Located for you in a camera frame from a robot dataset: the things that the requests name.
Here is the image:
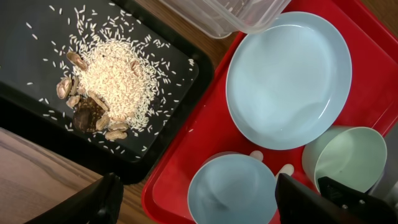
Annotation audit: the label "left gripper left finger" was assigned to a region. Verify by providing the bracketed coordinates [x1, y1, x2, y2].
[27, 174, 124, 224]

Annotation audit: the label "red serving tray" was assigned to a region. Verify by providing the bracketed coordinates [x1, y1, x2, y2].
[141, 0, 397, 223]

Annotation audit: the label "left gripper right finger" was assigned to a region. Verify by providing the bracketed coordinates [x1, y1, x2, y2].
[275, 174, 397, 224]

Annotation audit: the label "mint green bowl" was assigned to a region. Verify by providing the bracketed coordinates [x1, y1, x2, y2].
[302, 126, 387, 193]

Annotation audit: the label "clear plastic bin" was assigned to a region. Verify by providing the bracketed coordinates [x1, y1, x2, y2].
[160, 0, 291, 39]

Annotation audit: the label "white plastic spoon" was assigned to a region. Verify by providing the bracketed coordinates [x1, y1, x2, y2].
[275, 164, 295, 180]

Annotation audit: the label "light blue plate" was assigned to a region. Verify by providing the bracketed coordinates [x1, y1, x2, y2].
[226, 11, 353, 150]

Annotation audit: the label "rice and peanut scraps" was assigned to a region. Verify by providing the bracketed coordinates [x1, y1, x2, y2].
[19, 1, 199, 160]

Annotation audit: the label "small light blue bowl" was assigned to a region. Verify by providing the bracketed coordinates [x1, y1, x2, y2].
[187, 153, 277, 224]

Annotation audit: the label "black plastic tray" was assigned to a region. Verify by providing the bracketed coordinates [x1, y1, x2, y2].
[1, 1, 214, 184]

